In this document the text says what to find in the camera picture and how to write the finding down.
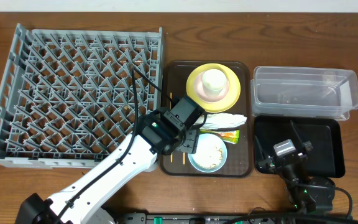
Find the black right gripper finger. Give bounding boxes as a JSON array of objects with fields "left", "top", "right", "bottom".
[
  {"left": 254, "top": 135, "right": 265, "bottom": 161},
  {"left": 290, "top": 119, "right": 312, "bottom": 152}
]

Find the wooden chopstick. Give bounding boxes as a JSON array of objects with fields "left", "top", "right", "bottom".
[
  {"left": 170, "top": 92, "right": 173, "bottom": 163},
  {"left": 182, "top": 152, "right": 186, "bottom": 165}
]

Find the light blue bowl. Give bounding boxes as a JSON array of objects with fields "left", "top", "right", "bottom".
[{"left": 188, "top": 133, "right": 227, "bottom": 173}]

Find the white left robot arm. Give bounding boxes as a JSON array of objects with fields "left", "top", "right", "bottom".
[{"left": 48, "top": 110, "right": 202, "bottom": 223}]

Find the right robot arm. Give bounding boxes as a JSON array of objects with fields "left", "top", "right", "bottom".
[{"left": 254, "top": 120, "right": 335, "bottom": 214}]

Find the grey dishwasher rack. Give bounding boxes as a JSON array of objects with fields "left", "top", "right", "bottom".
[{"left": 0, "top": 25, "right": 164, "bottom": 169}]

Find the black tray bin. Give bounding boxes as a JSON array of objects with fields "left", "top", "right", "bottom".
[{"left": 254, "top": 116, "right": 346, "bottom": 178}]

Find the green snack wrapper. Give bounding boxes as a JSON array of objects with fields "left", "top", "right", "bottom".
[{"left": 200, "top": 129, "right": 240, "bottom": 144}]

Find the crumpled white napkin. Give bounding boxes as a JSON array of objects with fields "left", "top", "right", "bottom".
[{"left": 201, "top": 113, "right": 247, "bottom": 130}]

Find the clear plastic bin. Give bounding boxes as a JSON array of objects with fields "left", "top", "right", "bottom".
[{"left": 250, "top": 66, "right": 358, "bottom": 121}]

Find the pink bowl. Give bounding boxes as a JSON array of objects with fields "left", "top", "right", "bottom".
[{"left": 194, "top": 71, "right": 229, "bottom": 103}]

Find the yellow plate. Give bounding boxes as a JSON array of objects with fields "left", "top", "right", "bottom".
[{"left": 186, "top": 63, "right": 241, "bottom": 113}]

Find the brown serving tray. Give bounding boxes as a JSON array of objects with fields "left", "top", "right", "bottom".
[{"left": 159, "top": 60, "right": 254, "bottom": 178}]

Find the cream cup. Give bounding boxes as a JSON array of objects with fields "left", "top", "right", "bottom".
[{"left": 201, "top": 69, "right": 227, "bottom": 95}]

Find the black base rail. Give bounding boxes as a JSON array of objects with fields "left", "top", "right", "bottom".
[{"left": 116, "top": 213, "right": 358, "bottom": 224}]

